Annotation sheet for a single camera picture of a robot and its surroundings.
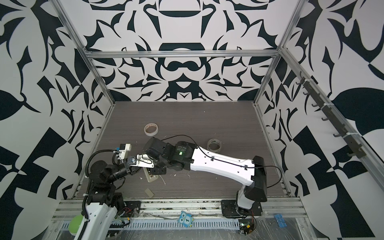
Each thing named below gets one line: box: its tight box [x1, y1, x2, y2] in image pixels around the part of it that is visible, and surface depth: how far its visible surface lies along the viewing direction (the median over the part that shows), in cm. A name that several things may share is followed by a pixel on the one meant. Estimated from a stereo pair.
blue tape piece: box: [274, 214, 287, 228], surface depth 71 cm
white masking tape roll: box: [144, 123, 159, 136], surface depth 105 cm
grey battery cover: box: [144, 188, 155, 198], surface depth 81 cm
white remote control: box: [142, 167, 159, 183], surface depth 68 cm
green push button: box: [68, 214, 84, 236], surface depth 71 cm
